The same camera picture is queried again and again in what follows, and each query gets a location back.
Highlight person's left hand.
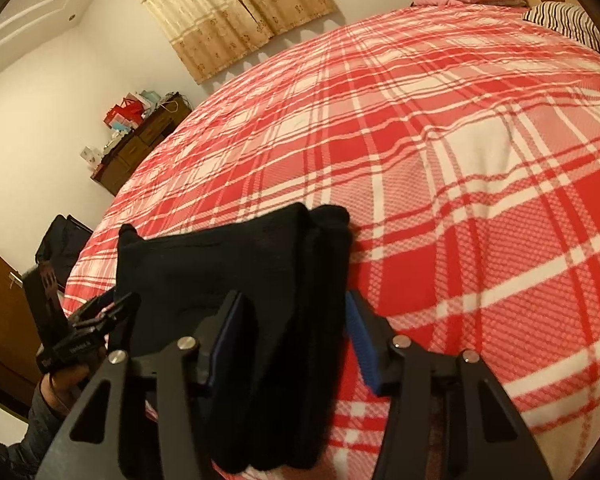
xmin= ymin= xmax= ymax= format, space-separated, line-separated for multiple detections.
xmin=40 ymin=364 xmax=94 ymax=417

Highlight brown wooden dresser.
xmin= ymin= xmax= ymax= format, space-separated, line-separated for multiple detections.
xmin=91 ymin=92 xmax=194 ymax=196

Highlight black bag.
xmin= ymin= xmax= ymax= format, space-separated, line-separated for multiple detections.
xmin=35 ymin=214 xmax=95 ymax=281

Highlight red gift bags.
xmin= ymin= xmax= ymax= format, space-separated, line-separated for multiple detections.
xmin=104 ymin=94 xmax=149 ymax=131

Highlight brown wooden door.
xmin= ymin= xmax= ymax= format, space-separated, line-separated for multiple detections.
xmin=0 ymin=235 xmax=46 ymax=392

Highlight person's left forearm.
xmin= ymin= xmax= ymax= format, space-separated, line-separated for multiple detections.
xmin=0 ymin=385 xmax=72 ymax=480

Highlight red plaid blanket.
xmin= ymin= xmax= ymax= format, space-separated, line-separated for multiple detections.
xmin=62 ymin=5 xmax=600 ymax=480

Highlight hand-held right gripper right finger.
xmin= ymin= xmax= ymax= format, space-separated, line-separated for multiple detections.
xmin=345 ymin=290 xmax=554 ymax=480

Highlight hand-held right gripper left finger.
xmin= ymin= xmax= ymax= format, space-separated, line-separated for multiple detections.
xmin=35 ymin=290 xmax=254 ymax=480

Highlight beige patterned curtain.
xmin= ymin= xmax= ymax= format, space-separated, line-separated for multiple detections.
xmin=112 ymin=0 xmax=339 ymax=86

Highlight striped pillow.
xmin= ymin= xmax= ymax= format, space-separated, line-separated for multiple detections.
xmin=522 ymin=1 xmax=600 ymax=56

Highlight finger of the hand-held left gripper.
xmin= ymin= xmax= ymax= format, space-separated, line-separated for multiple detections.
xmin=82 ymin=292 xmax=142 ymax=335
xmin=68 ymin=287 xmax=119 ymax=323

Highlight black pants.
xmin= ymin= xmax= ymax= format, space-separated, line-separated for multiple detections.
xmin=115 ymin=202 xmax=354 ymax=476

